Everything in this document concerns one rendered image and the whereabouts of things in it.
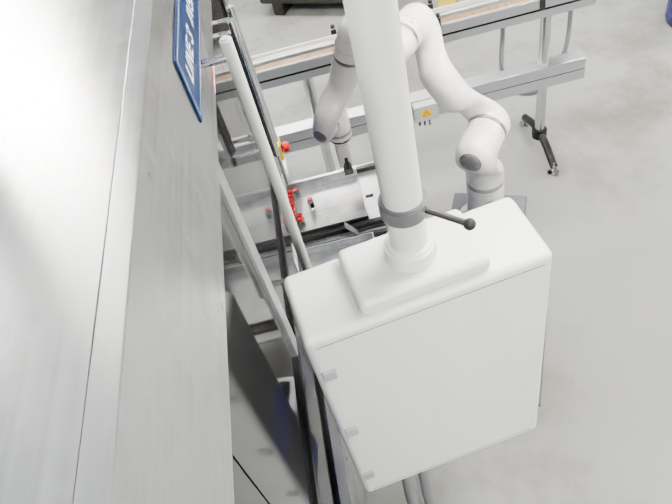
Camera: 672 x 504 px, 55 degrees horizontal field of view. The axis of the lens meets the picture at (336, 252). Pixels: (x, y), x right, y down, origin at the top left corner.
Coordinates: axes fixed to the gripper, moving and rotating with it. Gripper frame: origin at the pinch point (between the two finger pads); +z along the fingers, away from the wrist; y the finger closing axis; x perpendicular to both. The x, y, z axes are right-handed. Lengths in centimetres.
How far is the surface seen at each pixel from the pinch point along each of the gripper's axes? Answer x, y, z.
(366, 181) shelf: 5.5, -0.5, 8.5
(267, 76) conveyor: -25, -82, 6
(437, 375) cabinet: 7, 107, -31
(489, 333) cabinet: 19, 106, -40
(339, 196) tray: -5.5, 4.1, 8.2
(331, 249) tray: -12.3, 28.8, 8.3
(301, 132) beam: -18, -84, 43
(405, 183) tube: 7, 102, -83
